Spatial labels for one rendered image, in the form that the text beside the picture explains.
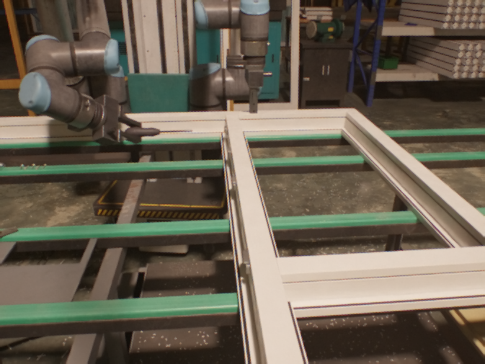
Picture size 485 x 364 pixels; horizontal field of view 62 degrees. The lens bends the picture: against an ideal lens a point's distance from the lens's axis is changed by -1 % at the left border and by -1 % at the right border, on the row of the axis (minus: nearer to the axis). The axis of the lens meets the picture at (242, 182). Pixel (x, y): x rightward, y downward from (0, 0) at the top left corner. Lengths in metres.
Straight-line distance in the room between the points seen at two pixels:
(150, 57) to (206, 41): 2.78
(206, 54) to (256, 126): 3.60
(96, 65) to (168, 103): 1.01
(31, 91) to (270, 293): 0.76
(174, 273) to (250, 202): 0.45
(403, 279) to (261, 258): 0.23
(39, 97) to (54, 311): 0.54
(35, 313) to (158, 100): 1.57
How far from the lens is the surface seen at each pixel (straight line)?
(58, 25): 1.81
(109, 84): 2.05
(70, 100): 1.12
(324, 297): 0.68
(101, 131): 1.19
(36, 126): 1.51
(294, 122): 1.43
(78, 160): 3.56
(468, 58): 5.28
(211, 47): 4.97
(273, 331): 0.55
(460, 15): 5.30
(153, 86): 2.15
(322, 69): 4.94
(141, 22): 2.19
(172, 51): 2.18
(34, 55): 1.18
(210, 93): 1.94
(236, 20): 1.44
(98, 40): 1.21
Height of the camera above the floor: 1.33
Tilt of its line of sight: 26 degrees down
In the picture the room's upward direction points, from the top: straight up
